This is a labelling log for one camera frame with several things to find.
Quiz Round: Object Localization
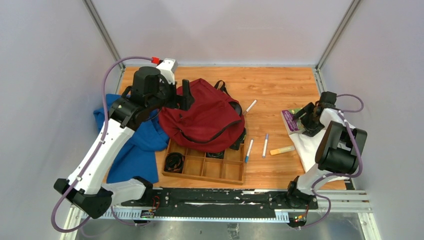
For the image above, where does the purple Treehouse book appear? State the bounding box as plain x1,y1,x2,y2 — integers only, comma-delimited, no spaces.
280,108,305,135

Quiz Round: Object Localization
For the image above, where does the red backpack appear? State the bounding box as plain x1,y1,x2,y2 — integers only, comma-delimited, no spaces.
158,78,246,154

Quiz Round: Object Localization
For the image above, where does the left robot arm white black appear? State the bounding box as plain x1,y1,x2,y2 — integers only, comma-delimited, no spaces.
53,66,195,219

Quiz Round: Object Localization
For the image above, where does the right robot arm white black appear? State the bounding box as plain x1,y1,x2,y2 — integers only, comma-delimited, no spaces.
281,91,368,209

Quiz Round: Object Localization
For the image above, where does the white paper towel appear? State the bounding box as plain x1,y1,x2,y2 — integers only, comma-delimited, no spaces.
289,129,326,173

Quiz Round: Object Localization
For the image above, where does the blue capped marker right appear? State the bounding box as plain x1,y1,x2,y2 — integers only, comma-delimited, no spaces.
262,133,269,158

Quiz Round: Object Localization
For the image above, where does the blue capped marker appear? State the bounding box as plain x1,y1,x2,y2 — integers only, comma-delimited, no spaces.
262,133,269,158
244,138,254,163

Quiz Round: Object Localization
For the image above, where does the white marker near backpack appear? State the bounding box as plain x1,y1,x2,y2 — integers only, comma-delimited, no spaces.
243,99,257,116

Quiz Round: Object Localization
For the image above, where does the blue cloth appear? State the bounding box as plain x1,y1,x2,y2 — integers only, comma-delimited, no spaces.
106,110,169,184

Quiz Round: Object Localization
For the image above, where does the blue capped marker left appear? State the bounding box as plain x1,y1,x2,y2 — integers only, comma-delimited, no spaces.
244,138,254,163

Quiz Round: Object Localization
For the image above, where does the wooden compartment tray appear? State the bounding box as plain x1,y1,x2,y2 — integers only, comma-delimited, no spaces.
162,140,246,185

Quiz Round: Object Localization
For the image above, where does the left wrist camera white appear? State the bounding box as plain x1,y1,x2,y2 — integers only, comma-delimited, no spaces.
156,58,179,85

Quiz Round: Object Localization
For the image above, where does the coiled black cable front left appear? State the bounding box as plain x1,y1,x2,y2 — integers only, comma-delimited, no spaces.
163,152,186,174

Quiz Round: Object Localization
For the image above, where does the coiled cable tray middle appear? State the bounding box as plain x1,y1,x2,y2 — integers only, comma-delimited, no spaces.
205,150,225,160

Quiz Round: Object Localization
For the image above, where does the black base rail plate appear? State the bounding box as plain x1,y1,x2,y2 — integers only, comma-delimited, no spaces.
122,187,318,219

